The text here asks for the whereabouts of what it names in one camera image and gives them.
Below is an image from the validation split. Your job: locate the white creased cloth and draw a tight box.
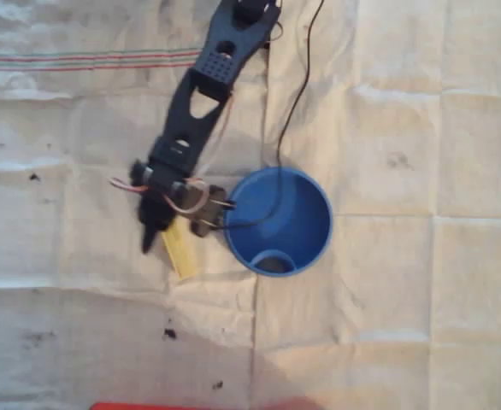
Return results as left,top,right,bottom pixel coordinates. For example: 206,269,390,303
0,0,501,410

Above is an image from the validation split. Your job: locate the dark gripper-mounted camera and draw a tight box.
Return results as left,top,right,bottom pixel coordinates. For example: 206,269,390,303
185,182,230,239

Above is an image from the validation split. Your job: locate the red flat object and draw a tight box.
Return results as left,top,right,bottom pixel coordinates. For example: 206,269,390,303
90,399,318,410

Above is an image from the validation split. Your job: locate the yellow rectangular block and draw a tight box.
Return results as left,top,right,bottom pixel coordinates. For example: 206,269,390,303
162,224,198,281

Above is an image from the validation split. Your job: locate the white red servo wire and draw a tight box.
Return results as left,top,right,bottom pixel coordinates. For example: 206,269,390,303
109,94,236,215

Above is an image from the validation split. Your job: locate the thin black camera cable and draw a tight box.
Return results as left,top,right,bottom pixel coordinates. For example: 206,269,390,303
222,0,325,231

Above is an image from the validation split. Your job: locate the blue plastic cup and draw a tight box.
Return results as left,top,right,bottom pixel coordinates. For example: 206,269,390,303
223,166,334,279

